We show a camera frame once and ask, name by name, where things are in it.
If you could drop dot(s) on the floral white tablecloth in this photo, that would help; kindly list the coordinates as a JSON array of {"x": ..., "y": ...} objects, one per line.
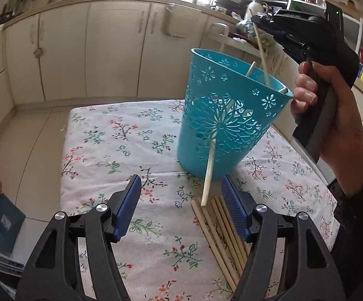
[{"x": 165, "y": 255}]

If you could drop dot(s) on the green vegetables plastic bag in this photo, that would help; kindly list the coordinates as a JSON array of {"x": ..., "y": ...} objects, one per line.
[{"x": 246, "y": 30}]

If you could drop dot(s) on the person right hand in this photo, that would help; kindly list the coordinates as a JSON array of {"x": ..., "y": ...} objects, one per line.
[{"x": 342, "y": 145}]

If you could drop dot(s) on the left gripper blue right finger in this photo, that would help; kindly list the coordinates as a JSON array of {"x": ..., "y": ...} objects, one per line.
[{"x": 240, "y": 206}]

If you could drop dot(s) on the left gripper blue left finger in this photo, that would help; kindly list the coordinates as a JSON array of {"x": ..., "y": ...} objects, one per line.
[{"x": 122, "y": 205}]

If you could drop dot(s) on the white hanging door bin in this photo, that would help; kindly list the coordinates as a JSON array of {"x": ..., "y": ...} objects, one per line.
[{"x": 179, "y": 20}]

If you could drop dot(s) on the white rolling storage cart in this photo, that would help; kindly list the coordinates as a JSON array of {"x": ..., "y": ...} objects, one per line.
[{"x": 219, "y": 32}]

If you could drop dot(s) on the turquoise perforated plastic basket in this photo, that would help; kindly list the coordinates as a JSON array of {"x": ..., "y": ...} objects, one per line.
[{"x": 228, "y": 104}]

